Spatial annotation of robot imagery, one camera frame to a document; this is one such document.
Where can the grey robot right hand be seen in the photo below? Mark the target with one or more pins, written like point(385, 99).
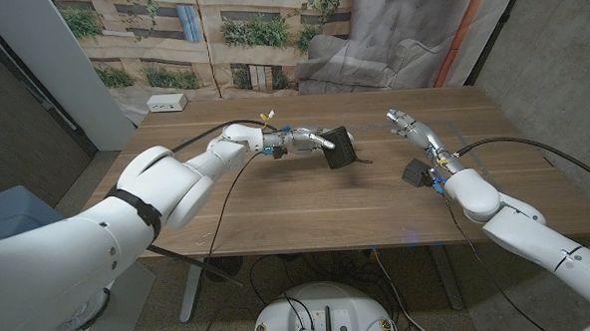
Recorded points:
point(423, 135)

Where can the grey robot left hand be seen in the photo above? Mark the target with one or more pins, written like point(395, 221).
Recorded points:
point(299, 140)

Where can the black cylindrical speaker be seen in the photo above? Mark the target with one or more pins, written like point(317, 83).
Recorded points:
point(340, 151)

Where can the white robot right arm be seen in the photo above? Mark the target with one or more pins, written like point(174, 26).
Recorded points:
point(527, 230)

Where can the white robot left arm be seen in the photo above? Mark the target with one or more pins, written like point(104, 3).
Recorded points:
point(151, 192)

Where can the printed building backdrop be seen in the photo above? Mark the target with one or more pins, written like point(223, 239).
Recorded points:
point(269, 37)

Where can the white power strip box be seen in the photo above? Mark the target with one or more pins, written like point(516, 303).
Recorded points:
point(166, 102)

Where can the grey table leg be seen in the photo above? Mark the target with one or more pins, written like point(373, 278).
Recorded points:
point(191, 295)
point(447, 278)

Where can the white robot torso base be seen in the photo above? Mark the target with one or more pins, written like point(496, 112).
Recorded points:
point(326, 304)

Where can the white partition panel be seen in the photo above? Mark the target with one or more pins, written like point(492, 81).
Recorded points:
point(61, 61)

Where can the blue plastic bin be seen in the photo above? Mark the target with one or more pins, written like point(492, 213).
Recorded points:
point(13, 213)

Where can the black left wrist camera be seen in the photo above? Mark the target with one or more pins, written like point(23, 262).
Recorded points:
point(279, 151)

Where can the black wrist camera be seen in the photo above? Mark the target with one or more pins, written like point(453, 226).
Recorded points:
point(279, 151)
point(416, 172)

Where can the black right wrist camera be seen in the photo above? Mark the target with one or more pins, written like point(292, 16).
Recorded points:
point(416, 172)

